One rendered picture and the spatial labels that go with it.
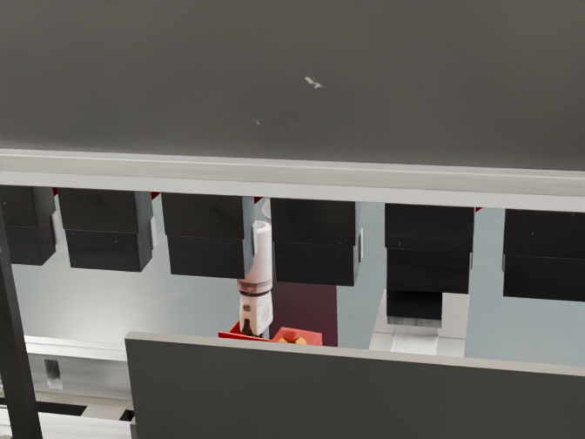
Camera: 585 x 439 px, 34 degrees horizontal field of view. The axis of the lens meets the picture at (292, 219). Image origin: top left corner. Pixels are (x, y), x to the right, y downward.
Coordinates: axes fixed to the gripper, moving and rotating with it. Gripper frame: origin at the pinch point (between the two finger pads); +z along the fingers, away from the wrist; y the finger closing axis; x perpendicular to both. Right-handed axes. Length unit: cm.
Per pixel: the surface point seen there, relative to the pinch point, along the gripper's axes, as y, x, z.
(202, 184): -48, -12, -57
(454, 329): -21, -52, -23
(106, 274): 152, 141, 62
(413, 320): -36, -47, -31
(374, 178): -64, -47, -66
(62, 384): -48, 22, -11
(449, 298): -9, -49, -24
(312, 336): 3.4, -13.3, -3.4
